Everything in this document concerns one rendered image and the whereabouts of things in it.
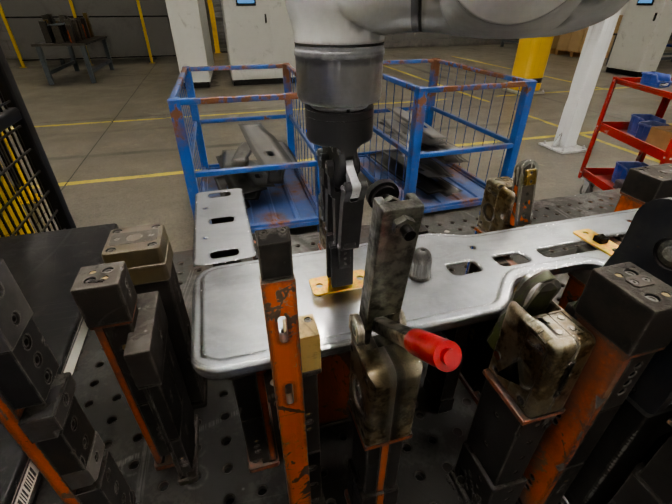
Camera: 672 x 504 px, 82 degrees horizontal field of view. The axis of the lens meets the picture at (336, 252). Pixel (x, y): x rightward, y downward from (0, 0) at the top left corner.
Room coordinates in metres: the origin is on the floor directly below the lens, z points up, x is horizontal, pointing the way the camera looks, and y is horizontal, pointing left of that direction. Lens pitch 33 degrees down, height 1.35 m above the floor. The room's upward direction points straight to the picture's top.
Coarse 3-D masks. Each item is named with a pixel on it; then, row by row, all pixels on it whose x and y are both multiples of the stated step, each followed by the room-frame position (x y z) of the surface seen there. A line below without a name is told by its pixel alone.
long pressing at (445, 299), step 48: (432, 240) 0.57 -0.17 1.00; (480, 240) 0.57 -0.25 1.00; (528, 240) 0.57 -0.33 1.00; (576, 240) 0.57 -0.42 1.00; (240, 288) 0.44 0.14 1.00; (432, 288) 0.44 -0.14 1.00; (480, 288) 0.44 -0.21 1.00; (192, 336) 0.35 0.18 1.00; (240, 336) 0.34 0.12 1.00; (336, 336) 0.34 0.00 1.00
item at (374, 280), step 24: (384, 192) 0.31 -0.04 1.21; (384, 216) 0.27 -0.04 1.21; (408, 216) 0.27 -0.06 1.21; (384, 240) 0.27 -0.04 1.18; (408, 240) 0.26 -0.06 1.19; (384, 264) 0.28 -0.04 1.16; (408, 264) 0.28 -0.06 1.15; (384, 288) 0.28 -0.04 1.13; (360, 312) 0.30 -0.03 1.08; (384, 312) 0.29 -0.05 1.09
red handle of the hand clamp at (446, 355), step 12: (384, 324) 0.27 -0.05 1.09; (396, 324) 0.26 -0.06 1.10; (384, 336) 0.27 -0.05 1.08; (396, 336) 0.24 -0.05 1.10; (408, 336) 0.22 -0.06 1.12; (420, 336) 0.21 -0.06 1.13; (432, 336) 0.20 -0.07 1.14; (408, 348) 0.22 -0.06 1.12; (420, 348) 0.20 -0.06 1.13; (432, 348) 0.19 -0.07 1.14; (444, 348) 0.19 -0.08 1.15; (456, 348) 0.19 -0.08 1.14; (432, 360) 0.18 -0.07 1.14; (444, 360) 0.18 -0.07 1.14; (456, 360) 0.18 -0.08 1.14
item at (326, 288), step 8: (360, 272) 0.46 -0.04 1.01; (312, 280) 0.44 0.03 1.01; (320, 280) 0.44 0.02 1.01; (328, 280) 0.44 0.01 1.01; (360, 280) 0.44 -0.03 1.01; (312, 288) 0.42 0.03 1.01; (320, 288) 0.42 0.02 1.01; (328, 288) 0.42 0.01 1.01; (336, 288) 0.42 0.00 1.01; (344, 288) 0.42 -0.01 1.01; (352, 288) 0.42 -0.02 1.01
